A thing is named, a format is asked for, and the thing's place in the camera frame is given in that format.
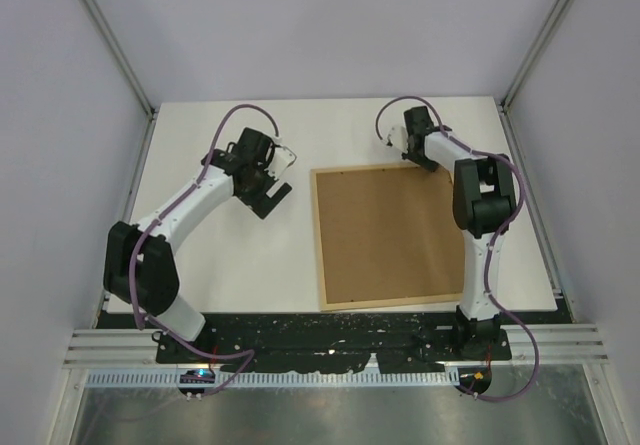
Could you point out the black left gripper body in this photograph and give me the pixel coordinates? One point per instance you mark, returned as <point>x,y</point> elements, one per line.
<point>261,183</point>

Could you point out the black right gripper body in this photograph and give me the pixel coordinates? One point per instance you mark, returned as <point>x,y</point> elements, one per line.
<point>416,158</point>

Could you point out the wooden picture frame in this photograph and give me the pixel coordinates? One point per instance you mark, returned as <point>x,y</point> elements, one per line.
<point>385,236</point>

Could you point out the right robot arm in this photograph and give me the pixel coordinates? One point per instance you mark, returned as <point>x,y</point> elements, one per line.
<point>484,203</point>

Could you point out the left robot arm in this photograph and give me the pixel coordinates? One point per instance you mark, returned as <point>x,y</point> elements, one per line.
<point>140,267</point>

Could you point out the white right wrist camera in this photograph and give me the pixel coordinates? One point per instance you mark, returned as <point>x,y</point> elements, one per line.
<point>397,138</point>

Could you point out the left aluminium corner post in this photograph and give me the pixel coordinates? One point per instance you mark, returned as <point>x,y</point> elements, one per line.
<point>114,48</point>

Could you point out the aluminium corner post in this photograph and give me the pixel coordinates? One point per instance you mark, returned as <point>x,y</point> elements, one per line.
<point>114,48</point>
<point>541,41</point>

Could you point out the black speckled base plate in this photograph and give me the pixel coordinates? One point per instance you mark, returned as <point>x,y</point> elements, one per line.
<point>332,343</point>

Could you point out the right aluminium corner post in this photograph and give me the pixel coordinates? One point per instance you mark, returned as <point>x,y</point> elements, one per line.
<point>541,41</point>

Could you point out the white slotted cable duct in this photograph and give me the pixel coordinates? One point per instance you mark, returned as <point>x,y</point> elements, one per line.
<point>369,377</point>

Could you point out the aluminium rail across front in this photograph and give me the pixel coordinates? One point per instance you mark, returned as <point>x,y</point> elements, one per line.
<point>547,344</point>

